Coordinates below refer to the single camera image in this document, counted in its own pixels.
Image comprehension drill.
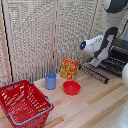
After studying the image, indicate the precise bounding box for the woven folding screen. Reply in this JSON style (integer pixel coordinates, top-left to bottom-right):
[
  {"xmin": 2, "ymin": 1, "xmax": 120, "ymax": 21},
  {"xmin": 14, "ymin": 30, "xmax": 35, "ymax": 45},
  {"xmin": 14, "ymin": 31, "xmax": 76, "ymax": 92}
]
[{"xmin": 0, "ymin": 0, "xmax": 128, "ymax": 88}]

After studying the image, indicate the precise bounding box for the black toaster oven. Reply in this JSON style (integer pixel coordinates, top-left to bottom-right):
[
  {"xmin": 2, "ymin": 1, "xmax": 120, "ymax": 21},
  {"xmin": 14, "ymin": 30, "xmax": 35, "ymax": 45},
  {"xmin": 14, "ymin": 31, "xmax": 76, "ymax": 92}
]
[{"xmin": 98, "ymin": 37, "xmax": 128, "ymax": 79}]

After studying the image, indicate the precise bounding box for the blue plastic cup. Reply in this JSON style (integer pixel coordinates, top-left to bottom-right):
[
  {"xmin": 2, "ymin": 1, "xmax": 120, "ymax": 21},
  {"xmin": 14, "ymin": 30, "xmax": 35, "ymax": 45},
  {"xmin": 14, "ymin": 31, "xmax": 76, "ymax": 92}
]
[{"xmin": 44, "ymin": 72, "xmax": 58, "ymax": 91}]

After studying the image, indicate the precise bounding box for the red plastic shopping basket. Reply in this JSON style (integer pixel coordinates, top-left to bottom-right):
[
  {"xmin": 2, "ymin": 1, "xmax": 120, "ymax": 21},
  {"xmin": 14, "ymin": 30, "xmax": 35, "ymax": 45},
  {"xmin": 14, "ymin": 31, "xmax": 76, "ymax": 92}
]
[{"xmin": 0, "ymin": 79, "xmax": 55, "ymax": 128}]

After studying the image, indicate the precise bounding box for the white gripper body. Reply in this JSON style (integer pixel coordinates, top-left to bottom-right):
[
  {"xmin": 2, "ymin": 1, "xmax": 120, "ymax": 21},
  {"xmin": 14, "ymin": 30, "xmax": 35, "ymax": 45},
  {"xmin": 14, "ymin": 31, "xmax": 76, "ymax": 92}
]
[{"xmin": 88, "ymin": 56, "xmax": 109, "ymax": 69}]

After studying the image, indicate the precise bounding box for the red plastic bowl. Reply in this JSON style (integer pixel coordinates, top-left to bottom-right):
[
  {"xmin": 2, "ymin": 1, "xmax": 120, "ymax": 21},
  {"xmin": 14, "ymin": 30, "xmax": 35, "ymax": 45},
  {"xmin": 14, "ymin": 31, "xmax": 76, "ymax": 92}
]
[{"xmin": 62, "ymin": 80, "xmax": 82, "ymax": 97}]

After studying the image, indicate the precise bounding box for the yellow red snack box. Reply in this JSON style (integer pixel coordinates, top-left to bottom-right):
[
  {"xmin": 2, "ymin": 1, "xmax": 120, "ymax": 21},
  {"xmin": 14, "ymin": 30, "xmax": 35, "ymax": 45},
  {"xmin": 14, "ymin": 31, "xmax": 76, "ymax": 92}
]
[{"xmin": 59, "ymin": 56, "xmax": 80, "ymax": 82}]

